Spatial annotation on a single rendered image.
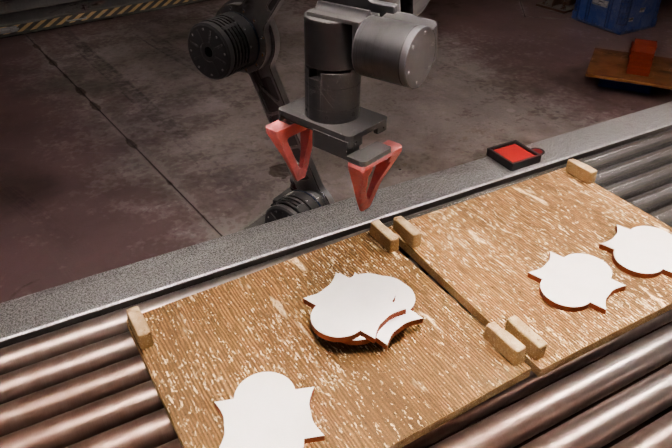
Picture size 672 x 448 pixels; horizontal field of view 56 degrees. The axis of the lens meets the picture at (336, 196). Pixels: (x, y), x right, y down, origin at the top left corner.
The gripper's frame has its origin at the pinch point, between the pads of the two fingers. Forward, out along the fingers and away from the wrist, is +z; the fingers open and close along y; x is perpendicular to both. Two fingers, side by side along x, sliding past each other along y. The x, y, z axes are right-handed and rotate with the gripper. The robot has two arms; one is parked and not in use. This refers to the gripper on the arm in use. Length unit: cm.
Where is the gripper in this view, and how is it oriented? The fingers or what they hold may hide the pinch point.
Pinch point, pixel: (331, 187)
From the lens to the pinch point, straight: 71.3
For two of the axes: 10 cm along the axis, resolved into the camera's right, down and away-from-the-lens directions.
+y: -7.5, -3.6, 5.5
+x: -6.6, 3.9, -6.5
